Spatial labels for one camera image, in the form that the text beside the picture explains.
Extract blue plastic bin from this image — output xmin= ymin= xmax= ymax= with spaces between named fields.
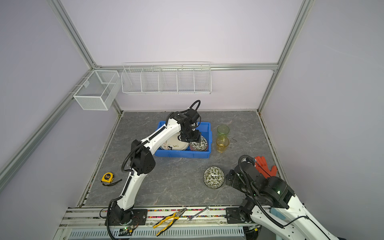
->
xmin=155 ymin=122 xmax=213 ymax=159

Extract silver wrench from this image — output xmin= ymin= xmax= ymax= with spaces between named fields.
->
xmin=188 ymin=206 xmax=211 ymax=222

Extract red work glove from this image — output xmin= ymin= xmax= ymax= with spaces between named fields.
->
xmin=255 ymin=156 xmax=278 ymax=179

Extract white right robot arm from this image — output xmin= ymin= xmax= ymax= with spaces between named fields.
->
xmin=226 ymin=155 xmax=338 ymax=240

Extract yellow black pliers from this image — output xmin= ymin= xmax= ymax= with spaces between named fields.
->
xmin=153 ymin=208 xmax=187 ymax=237

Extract yellow tape measure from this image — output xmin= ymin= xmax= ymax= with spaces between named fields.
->
xmin=101 ymin=172 xmax=122 ymax=187

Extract green glass cup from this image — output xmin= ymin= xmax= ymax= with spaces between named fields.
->
xmin=217 ymin=125 xmax=230 ymax=140

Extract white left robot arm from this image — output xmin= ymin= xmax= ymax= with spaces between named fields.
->
xmin=105 ymin=100 xmax=201 ymax=240

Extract white mesh box basket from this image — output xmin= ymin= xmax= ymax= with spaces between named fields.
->
xmin=74 ymin=70 xmax=121 ymax=111

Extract cream floral plate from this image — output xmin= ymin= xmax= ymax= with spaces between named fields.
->
xmin=161 ymin=134 xmax=190 ymax=151

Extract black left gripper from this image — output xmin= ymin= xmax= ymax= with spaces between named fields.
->
xmin=181 ymin=126 xmax=203 ymax=144

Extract white wire wall rack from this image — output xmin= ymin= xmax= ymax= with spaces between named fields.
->
xmin=121 ymin=62 xmax=212 ymax=95

